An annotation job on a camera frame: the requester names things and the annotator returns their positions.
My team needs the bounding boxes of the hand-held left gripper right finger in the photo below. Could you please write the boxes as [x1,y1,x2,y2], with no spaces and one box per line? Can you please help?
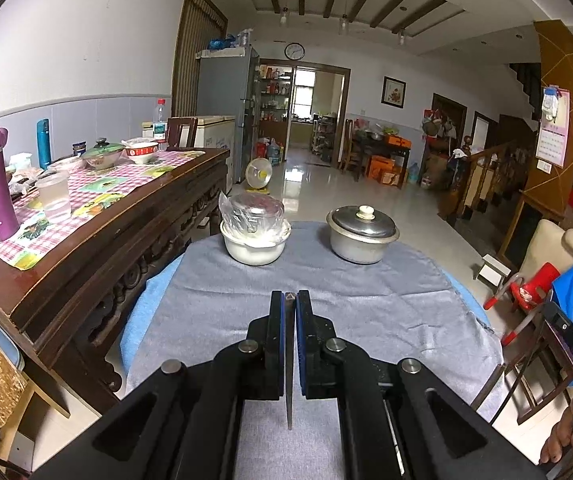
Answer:
[295,289,549,480]

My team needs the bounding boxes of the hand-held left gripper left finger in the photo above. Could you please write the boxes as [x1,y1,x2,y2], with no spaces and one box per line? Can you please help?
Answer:
[29,290,286,480]

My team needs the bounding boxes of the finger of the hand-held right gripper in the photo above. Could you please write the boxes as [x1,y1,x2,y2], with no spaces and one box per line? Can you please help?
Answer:
[540,302,573,356]

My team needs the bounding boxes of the metal chopstick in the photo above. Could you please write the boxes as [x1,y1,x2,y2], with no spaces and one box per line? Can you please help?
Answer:
[285,292,295,431]

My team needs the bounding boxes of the person's right hand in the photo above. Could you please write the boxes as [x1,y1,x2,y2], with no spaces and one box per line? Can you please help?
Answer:
[540,395,573,466]

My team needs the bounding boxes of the red plastic stool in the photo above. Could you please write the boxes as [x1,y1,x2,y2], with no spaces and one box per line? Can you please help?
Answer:
[483,262,562,346]

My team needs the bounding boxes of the grey cloth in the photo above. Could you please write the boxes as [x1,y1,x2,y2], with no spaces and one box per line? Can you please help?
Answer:
[125,220,504,480]

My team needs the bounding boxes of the beige armchair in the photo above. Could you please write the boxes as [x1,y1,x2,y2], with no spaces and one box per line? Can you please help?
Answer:
[499,219,573,306]

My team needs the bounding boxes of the white step stool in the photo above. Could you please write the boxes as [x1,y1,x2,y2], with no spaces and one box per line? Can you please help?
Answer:
[473,254,512,286]

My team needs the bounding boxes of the aluminium pot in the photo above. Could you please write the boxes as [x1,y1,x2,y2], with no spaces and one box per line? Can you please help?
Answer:
[327,225,399,265]

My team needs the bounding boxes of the steel container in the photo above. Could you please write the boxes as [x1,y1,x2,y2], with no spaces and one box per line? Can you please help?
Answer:
[227,192,286,235]

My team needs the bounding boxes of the light blue cloth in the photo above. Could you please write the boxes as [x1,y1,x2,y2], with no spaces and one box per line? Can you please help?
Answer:
[119,255,482,396]

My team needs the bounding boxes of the clear plastic bag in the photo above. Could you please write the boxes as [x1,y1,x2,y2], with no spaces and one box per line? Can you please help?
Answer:
[218,191,292,248]

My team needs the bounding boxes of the wooden staircase railing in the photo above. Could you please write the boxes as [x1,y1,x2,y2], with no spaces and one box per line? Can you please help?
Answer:
[439,140,517,221]

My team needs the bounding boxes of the small floor fan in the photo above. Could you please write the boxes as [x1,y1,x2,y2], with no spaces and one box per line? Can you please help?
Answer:
[245,157,273,193]

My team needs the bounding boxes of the orange cardboard box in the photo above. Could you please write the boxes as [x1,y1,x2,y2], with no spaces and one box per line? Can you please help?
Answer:
[369,155,402,186]

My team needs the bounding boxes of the long carved wooden table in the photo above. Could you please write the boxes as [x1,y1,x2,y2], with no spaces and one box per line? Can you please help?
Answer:
[0,147,232,418]

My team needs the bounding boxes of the dark wooden side table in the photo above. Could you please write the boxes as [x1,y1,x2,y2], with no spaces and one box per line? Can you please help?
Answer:
[349,120,412,188]

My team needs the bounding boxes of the white chest freezer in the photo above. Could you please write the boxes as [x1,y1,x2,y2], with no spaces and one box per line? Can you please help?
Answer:
[141,115,237,183]

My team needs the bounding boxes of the checkered tablecloth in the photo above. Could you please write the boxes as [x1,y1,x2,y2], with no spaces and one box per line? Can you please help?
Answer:
[0,149,207,271]

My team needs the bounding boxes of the wooden dining chair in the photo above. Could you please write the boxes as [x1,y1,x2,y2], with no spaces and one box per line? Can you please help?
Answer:
[165,116,198,152]

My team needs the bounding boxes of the red and white bowl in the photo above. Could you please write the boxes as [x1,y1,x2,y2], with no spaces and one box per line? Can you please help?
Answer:
[125,141,160,165]

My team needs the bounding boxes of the red cap plastic bottle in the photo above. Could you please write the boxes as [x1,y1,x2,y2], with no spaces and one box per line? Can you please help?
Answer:
[153,99,168,142]

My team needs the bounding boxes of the glass lid bowl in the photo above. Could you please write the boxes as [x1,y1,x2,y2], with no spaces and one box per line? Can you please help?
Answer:
[81,138,127,170]

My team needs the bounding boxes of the grey refrigerator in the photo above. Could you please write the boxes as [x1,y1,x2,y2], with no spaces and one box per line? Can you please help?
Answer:
[195,45,261,188]

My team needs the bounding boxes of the clear plastic cup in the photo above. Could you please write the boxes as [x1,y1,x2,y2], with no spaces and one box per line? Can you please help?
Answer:
[35,171,72,223]

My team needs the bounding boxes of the wooden slatted door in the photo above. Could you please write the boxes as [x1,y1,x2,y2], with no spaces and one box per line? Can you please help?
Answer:
[171,0,228,118]

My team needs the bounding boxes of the blue water bottle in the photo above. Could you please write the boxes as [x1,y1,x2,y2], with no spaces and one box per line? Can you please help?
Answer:
[36,119,51,170]

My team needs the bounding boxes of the wall calendar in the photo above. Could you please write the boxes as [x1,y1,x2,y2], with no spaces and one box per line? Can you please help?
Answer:
[536,85,572,168]

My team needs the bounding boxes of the framed wall picture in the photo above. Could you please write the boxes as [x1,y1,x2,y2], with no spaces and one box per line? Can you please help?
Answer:
[381,76,407,108]

